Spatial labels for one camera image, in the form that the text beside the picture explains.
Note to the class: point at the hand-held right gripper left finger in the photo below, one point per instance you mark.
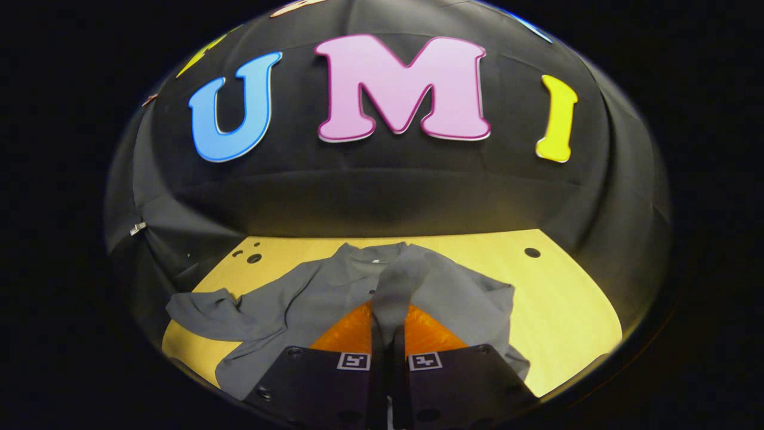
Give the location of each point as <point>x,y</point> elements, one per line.
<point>376,388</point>

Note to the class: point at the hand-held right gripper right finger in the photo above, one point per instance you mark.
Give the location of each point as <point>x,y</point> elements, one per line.
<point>399,388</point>

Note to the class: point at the grey button-up shirt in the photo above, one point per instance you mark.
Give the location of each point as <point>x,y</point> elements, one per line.
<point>310,298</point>

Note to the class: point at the black backdrop cloth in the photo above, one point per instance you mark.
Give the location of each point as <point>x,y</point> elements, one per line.
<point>388,191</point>

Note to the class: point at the silver cloth clip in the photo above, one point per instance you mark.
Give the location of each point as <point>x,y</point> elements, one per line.
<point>138,228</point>

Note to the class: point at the red cloth clip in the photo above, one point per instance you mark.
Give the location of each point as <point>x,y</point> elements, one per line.
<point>150,100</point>

